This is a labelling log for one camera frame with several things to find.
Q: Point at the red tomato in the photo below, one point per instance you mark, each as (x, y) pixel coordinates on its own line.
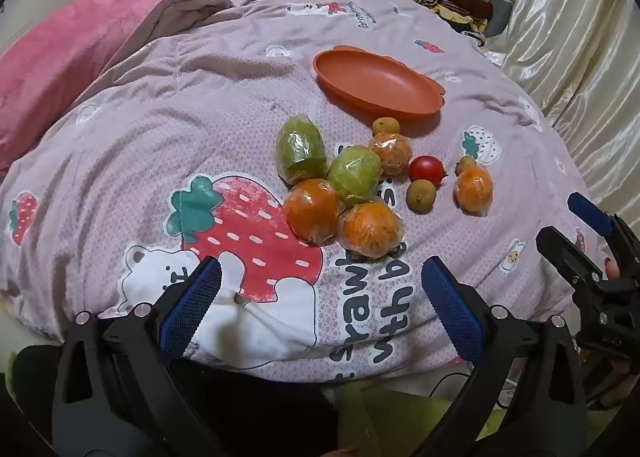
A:
(426, 169)

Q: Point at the strawberry-printed purple quilt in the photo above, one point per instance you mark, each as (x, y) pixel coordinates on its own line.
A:
(200, 112)

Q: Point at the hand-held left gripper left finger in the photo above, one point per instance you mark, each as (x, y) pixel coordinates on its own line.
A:
(192, 304)

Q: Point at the terracotta bear-eared plate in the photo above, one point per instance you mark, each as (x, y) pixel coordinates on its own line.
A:
(380, 82)

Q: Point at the person's right hand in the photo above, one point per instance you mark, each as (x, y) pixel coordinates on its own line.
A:
(617, 387)

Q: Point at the plastic-wrapped orange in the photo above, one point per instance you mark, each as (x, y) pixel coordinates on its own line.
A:
(473, 189)
(312, 209)
(391, 153)
(371, 229)

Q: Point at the brown longan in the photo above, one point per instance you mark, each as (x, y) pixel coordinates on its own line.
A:
(465, 164)
(420, 195)
(385, 126)

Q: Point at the pink fleece blanket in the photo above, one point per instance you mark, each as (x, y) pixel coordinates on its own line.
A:
(75, 37)

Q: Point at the cream satin curtain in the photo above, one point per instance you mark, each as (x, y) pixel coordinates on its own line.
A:
(575, 37)

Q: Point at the plastic-wrapped green guava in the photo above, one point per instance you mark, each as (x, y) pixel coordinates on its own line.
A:
(355, 174)
(300, 149)

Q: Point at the yellow-green garment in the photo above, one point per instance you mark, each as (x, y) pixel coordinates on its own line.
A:
(380, 417)

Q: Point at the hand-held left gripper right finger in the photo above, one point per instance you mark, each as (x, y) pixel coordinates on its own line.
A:
(450, 309)

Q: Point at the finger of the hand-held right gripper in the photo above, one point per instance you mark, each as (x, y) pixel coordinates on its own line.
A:
(565, 254)
(590, 214)

